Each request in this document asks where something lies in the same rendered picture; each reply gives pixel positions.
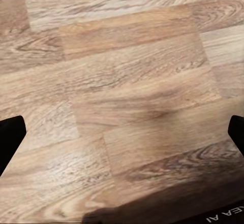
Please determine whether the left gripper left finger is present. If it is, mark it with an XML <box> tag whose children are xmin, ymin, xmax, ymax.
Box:
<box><xmin>0</xmin><ymin>115</ymin><xmax>26</xmax><ymax>176</ymax></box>

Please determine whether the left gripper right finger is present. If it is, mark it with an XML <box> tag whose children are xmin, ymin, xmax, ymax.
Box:
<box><xmin>228</xmin><ymin>115</ymin><xmax>244</xmax><ymax>156</ymax></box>

